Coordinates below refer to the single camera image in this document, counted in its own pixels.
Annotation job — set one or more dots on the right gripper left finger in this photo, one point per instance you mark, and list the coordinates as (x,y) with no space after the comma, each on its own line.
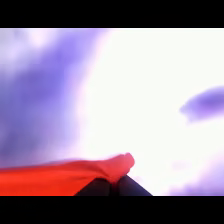
(96,188)

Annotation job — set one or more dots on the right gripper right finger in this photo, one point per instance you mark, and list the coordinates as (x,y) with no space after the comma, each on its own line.
(130,188)

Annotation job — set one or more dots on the red garment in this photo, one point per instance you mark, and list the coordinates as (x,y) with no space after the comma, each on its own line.
(56,176)

